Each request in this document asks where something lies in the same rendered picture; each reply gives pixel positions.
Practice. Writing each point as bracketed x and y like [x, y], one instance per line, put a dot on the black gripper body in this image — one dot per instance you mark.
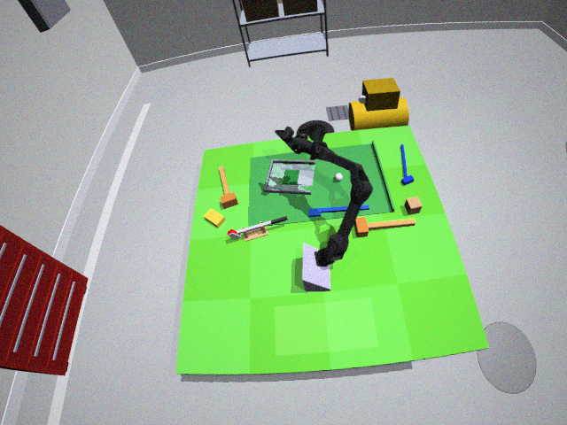
[297, 143]

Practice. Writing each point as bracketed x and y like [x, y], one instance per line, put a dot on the tan block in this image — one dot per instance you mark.
[413, 205]

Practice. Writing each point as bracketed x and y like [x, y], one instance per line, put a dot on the yellow rectangular block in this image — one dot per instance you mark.
[215, 218]

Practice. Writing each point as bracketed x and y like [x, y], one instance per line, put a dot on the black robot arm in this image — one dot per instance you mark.
[360, 192]

